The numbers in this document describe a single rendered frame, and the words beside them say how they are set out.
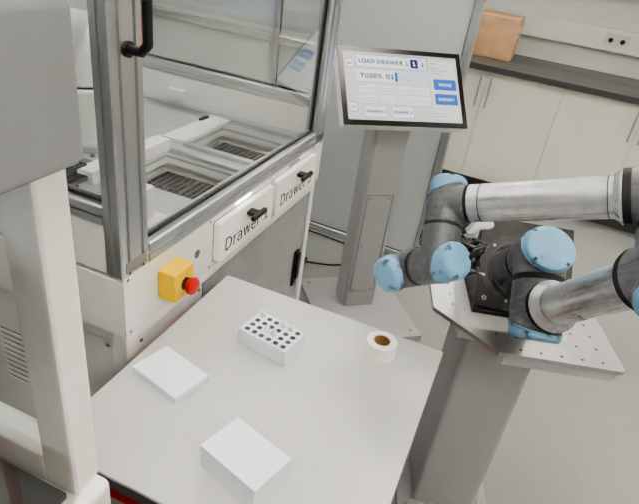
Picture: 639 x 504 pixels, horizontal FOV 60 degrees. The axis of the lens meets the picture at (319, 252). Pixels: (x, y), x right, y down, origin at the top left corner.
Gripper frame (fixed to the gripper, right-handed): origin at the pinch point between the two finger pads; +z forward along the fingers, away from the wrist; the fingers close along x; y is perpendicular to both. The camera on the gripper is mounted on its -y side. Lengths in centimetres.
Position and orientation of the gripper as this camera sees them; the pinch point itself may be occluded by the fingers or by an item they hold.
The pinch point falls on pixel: (482, 237)
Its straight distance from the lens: 140.9
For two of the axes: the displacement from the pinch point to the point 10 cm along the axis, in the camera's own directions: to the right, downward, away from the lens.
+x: 0.7, -9.0, -4.3
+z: 7.9, -2.1, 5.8
